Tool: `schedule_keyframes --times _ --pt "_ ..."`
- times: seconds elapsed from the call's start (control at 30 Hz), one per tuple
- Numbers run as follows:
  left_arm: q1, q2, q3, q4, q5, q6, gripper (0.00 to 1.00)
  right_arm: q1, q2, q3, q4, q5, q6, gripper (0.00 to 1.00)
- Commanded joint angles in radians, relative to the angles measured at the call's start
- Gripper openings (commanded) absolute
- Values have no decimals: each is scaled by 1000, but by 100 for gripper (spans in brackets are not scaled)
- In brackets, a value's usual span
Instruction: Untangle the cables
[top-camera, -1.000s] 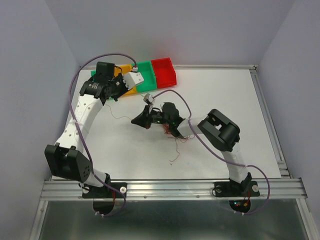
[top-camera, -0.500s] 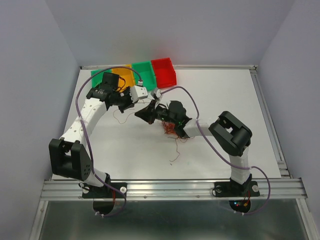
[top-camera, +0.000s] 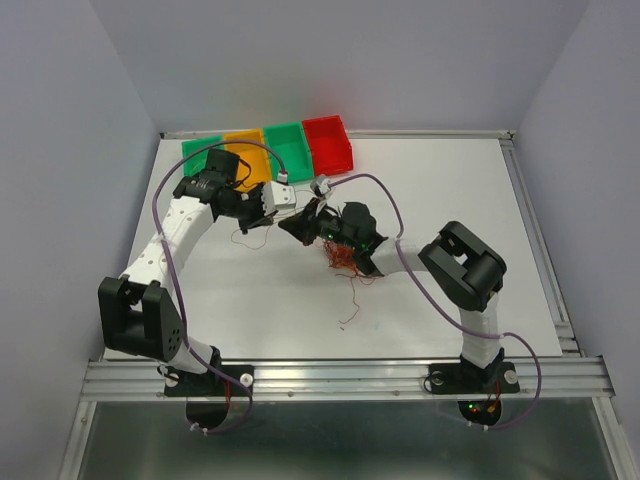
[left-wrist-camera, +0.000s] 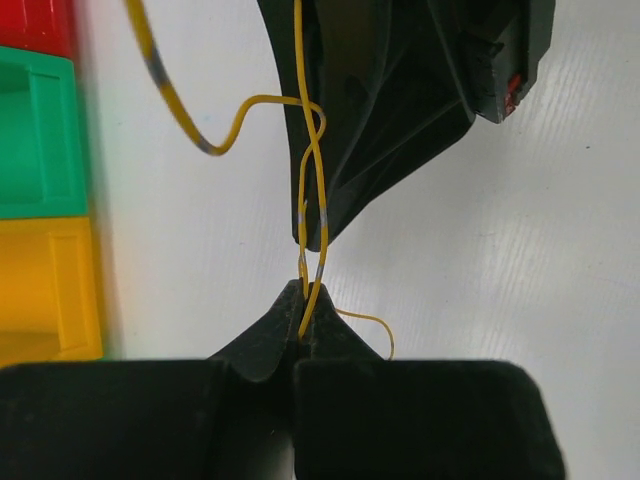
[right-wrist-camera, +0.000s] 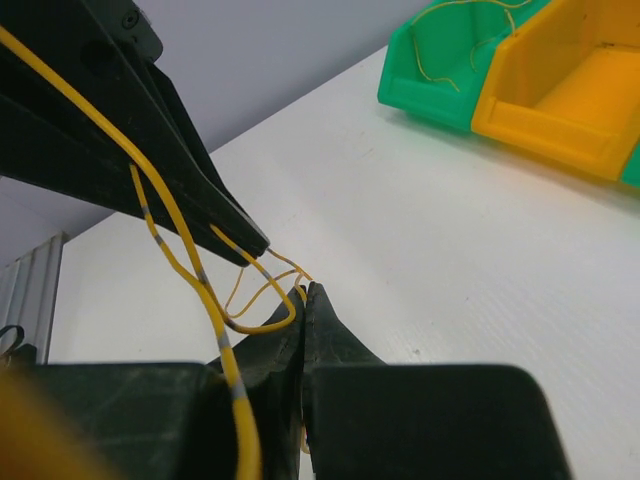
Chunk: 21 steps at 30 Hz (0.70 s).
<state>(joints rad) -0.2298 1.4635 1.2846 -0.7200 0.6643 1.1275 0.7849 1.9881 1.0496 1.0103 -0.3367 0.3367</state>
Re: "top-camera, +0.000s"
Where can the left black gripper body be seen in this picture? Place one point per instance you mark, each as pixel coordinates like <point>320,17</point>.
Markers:
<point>247,208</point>

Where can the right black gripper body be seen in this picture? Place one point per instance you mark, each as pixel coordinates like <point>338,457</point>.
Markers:
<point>328,225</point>

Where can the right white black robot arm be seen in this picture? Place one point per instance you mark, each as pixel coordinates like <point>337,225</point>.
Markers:
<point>468,272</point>

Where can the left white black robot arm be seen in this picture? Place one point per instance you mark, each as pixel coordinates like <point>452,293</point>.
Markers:
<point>142,310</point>

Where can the yellow bin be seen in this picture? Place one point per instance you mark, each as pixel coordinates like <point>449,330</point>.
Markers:
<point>256,157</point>

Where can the leftmost green bin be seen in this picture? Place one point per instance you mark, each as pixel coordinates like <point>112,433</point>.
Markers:
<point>196,153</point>

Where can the green bin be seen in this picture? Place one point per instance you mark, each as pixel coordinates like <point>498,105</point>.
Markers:
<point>196,153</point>
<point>290,143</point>

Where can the red bin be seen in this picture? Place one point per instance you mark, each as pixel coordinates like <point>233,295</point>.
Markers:
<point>330,147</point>

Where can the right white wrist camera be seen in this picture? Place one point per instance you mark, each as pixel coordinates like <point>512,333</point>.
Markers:
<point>321,187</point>

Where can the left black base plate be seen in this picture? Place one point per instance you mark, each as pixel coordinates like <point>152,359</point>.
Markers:
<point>180,384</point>

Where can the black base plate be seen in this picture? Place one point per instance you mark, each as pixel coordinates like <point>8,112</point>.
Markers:
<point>180,384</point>
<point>449,379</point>

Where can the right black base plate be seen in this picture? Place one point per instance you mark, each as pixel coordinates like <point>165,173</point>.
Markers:
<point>449,379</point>

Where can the aluminium front rail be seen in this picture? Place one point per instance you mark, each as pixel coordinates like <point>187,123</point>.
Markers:
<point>335,381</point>

